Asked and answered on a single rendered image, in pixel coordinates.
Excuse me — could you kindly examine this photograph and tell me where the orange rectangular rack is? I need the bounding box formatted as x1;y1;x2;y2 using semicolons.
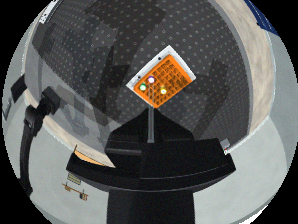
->
133;54;192;108

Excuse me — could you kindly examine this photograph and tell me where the purple-capped vial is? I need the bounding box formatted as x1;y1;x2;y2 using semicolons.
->
149;74;154;83

